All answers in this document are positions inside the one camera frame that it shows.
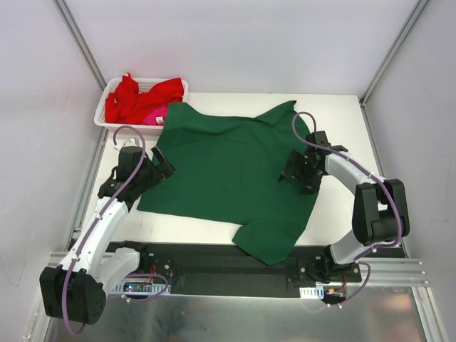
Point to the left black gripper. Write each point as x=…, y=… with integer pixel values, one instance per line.
x=152, y=169

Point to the green t shirt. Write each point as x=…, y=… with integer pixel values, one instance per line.
x=227, y=169

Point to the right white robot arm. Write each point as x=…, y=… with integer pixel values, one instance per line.
x=380, y=212

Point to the white cable duct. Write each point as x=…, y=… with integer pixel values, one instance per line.
x=140, y=289
x=312, y=293

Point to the right aluminium frame post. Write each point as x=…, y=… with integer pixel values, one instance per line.
x=411, y=21

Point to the red t shirt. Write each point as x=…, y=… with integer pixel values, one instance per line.
x=128, y=105

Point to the aluminium frame post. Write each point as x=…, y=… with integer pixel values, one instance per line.
x=71, y=24
x=411, y=21

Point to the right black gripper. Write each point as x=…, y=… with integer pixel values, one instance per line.
x=301, y=170

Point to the right white cable duct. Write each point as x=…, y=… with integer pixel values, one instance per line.
x=312, y=293

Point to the left white cable duct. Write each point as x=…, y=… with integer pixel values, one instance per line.
x=140, y=289

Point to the left aluminium frame post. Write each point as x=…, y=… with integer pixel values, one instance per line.
x=71, y=24

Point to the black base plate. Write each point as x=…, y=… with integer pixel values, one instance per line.
x=226, y=270

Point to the pink t shirt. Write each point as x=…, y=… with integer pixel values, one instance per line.
x=156, y=117

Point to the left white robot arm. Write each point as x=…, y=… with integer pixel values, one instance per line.
x=78, y=287

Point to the right aluminium rail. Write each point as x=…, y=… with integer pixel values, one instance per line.
x=395, y=272

